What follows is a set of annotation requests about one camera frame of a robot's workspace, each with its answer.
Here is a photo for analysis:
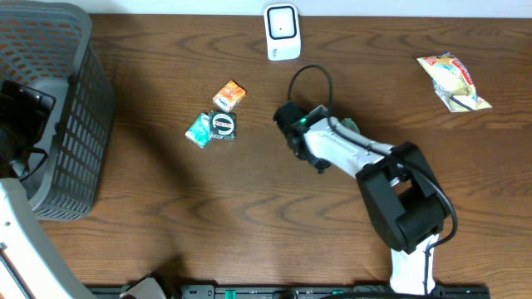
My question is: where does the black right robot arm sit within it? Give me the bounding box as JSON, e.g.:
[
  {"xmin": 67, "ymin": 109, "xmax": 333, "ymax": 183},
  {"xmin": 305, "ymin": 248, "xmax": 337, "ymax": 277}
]
[{"xmin": 273, "ymin": 101, "xmax": 456, "ymax": 296}]

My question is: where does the black round-logo packet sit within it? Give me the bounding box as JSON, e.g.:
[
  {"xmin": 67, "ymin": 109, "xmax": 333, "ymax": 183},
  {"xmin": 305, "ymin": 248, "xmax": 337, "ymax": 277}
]
[{"xmin": 209, "ymin": 111, "xmax": 236, "ymax": 140}]

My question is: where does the teal small box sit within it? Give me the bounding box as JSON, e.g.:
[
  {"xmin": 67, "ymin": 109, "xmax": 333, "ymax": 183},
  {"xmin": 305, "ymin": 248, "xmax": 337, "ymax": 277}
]
[{"xmin": 185, "ymin": 113, "xmax": 211, "ymax": 148}]

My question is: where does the yellow snack bag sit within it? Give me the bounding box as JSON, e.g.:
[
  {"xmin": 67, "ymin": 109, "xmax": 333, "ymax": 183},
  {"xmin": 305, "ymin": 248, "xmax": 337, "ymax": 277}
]
[{"xmin": 416, "ymin": 51, "xmax": 492, "ymax": 113}]

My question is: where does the grey plastic mesh basket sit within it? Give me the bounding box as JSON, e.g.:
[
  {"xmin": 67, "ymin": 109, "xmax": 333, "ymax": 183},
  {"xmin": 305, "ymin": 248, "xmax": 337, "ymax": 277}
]
[{"xmin": 1, "ymin": 1, "xmax": 116, "ymax": 222}]

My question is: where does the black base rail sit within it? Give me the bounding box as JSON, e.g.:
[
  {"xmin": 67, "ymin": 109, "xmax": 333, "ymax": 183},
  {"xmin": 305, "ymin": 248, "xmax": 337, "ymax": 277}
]
[{"xmin": 86, "ymin": 272, "xmax": 491, "ymax": 299}]

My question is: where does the teal snack packet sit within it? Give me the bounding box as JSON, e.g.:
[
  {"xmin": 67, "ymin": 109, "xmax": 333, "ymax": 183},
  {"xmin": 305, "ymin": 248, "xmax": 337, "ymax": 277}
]
[{"xmin": 341, "ymin": 118, "xmax": 361, "ymax": 134}]

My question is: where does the orange small box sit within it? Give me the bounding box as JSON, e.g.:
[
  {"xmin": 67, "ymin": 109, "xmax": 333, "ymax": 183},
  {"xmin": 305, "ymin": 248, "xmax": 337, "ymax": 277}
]
[{"xmin": 213, "ymin": 80, "xmax": 247, "ymax": 113}]

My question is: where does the white barcode scanner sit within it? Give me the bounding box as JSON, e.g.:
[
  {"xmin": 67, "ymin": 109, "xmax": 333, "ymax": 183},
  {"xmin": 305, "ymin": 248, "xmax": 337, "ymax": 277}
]
[{"xmin": 264, "ymin": 3, "xmax": 302, "ymax": 61}]

